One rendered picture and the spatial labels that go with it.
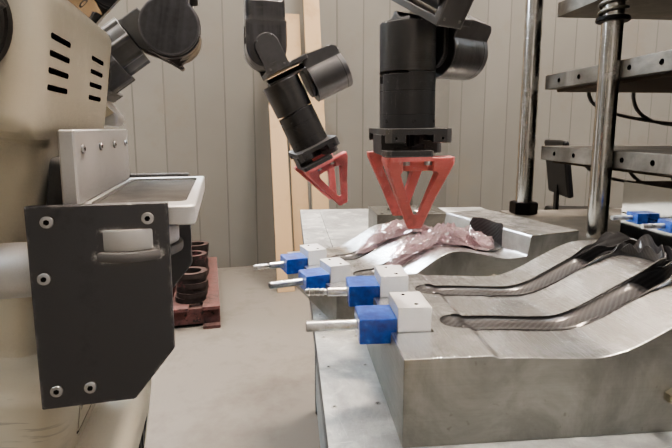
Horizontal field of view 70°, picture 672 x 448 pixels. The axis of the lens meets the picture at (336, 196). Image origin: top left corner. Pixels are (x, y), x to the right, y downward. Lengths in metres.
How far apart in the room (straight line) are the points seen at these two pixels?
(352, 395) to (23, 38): 0.46
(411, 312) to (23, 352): 0.36
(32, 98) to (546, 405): 0.52
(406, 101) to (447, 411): 0.30
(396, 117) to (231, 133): 3.38
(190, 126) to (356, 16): 1.56
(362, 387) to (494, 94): 4.02
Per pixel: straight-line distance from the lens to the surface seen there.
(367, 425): 0.55
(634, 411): 0.60
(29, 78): 0.42
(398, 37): 0.49
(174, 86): 3.86
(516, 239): 0.97
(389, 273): 0.63
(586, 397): 0.56
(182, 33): 0.70
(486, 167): 4.48
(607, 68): 1.56
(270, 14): 0.72
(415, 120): 0.48
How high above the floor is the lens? 1.10
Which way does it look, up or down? 8 degrees down
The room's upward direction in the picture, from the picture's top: straight up
